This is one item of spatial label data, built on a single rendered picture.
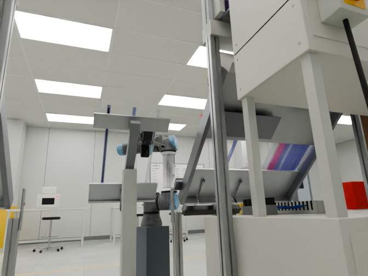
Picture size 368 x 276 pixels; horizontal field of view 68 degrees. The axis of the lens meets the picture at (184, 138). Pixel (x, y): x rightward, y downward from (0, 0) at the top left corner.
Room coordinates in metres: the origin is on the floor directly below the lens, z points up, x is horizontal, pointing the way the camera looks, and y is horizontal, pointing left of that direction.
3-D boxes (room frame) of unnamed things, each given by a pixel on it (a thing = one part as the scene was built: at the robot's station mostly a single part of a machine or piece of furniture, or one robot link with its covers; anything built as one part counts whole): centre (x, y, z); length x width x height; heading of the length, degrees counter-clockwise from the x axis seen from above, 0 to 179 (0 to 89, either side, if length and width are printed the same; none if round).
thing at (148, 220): (2.01, 0.25, 0.60); 0.15 x 0.15 x 0.10
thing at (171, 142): (1.97, 0.12, 0.92); 0.15 x 0.12 x 0.55; 72
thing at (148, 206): (2.01, 0.24, 0.72); 0.13 x 0.12 x 0.14; 72
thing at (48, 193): (6.11, 3.03, 1.03); 0.44 x 0.37 x 0.46; 117
